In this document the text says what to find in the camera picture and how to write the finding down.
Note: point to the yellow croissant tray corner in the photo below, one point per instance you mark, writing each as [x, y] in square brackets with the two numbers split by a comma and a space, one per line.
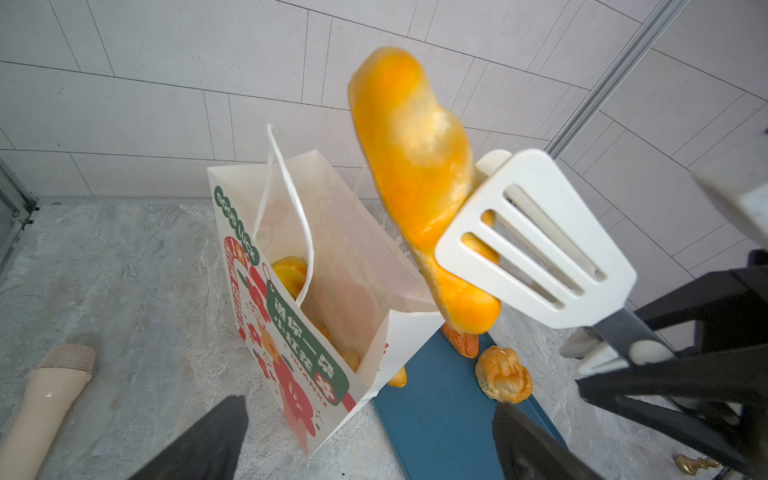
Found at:
[292, 273]

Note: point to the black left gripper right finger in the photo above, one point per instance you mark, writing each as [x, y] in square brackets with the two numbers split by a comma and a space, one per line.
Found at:
[526, 451]

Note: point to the long yellow striped croissant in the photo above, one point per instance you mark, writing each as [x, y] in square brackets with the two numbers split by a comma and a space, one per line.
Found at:
[420, 158]

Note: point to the small brass knob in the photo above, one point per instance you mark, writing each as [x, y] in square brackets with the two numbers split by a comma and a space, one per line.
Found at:
[691, 466]

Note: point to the teal plastic tray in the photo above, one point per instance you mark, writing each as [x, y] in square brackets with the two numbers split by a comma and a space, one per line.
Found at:
[440, 423]

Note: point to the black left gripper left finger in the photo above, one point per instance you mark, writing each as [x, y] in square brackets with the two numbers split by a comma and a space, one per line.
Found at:
[209, 449]

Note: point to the floral paper bag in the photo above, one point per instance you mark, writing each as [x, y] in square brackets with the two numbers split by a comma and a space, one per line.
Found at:
[363, 313]

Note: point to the beige toy microphone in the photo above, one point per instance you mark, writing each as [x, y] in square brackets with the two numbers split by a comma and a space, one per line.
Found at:
[53, 387]

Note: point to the round flaky bun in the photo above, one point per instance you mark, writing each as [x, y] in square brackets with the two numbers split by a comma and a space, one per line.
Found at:
[502, 377]

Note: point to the steel tongs cream tips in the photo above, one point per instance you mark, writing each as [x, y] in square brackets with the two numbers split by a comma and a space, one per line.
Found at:
[527, 238]

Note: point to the orange triangular bread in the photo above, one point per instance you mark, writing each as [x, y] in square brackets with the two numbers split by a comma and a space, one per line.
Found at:
[467, 345]

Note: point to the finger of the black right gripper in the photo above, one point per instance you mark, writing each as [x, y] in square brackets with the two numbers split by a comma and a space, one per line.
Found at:
[714, 403]
[729, 309]

